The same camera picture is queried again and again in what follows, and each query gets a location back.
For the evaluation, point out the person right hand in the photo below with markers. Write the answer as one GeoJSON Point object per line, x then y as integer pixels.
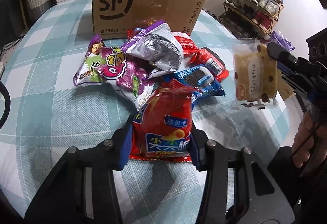
{"type": "Point", "coordinates": [304, 142]}

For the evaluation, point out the purple green candy bag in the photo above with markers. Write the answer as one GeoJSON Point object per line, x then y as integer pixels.
{"type": "Point", "coordinates": [127, 75]}

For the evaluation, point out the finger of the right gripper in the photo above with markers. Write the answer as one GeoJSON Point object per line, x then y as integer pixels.
{"type": "Point", "coordinates": [286, 62]}

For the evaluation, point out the silver purple foil bag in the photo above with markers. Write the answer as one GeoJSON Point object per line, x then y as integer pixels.
{"type": "Point", "coordinates": [157, 45]}

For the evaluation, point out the SF cardboard box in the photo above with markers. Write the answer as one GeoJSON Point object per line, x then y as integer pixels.
{"type": "Point", "coordinates": [113, 18]}

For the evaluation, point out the red white snack pack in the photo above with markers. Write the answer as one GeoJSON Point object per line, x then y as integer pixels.
{"type": "Point", "coordinates": [196, 55]}

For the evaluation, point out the clear cake slice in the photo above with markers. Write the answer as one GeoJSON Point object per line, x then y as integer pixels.
{"type": "Point", "coordinates": [255, 74]}

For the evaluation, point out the checkered teal tablecloth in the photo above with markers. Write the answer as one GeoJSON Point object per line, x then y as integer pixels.
{"type": "Point", "coordinates": [49, 114]}

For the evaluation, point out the blue oreo cookie pack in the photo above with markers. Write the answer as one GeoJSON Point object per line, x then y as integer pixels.
{"type": "Point", "coordinates": [200, 78]}

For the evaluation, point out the red crisp snack bag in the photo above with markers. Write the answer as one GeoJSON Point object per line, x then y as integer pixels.
{"type": "Point", "coordinates": [162, 127]}

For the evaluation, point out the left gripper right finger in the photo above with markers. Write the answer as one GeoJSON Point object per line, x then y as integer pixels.
{"type": "Point", "coordinates": [238, 187]}

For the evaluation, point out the wooden shoe rack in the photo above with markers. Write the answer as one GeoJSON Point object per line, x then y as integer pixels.
{"type": "Point", "coordinates": [251, 18]}

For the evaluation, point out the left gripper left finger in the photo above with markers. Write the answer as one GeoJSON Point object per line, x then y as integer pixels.
{"type": "Point", "coordinates": [80, 187]}

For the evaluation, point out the purple plastic bag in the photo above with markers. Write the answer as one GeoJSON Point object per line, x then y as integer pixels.
{"type": "Point", "coordinates": [278, 38]}

